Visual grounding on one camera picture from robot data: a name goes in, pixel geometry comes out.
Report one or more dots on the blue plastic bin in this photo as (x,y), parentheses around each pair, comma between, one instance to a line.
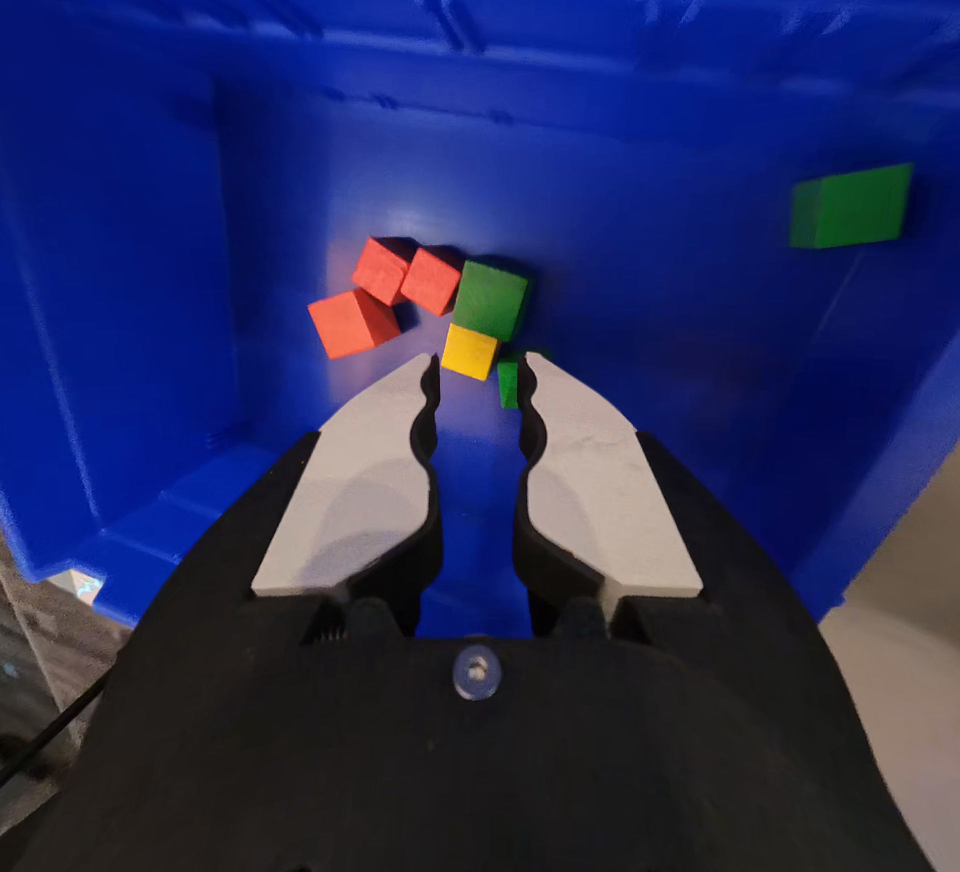
(600,99)

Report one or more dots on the green wooden cube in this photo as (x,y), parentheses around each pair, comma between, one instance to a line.
(491,302)
(508,383)
(851,206)

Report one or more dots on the yellow wooden cube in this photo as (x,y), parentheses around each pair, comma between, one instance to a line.
(471,353)

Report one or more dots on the red wooden cube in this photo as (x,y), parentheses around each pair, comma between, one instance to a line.
(431,281)
(349,324)
(381,270)

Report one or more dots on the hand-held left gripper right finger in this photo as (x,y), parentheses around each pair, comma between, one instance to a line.
(607,504)

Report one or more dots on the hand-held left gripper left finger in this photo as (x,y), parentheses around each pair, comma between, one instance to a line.
(345,504)

